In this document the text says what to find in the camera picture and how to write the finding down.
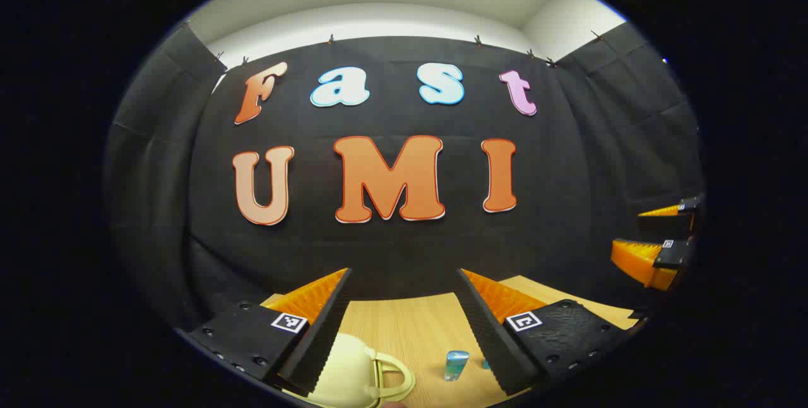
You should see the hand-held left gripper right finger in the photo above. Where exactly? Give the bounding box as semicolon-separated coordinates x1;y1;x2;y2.
456;268;632;396

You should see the cream yellow suitcase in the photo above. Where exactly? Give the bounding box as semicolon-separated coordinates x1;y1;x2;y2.
283;332;417;408

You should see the black backdrop cloth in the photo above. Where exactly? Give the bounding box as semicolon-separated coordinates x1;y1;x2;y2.
104;21;706;333

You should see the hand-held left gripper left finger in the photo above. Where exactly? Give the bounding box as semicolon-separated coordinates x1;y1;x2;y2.
187;267;353;398

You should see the blue skincare bottle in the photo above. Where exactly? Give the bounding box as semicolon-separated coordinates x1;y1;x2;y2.
444;350;470;382

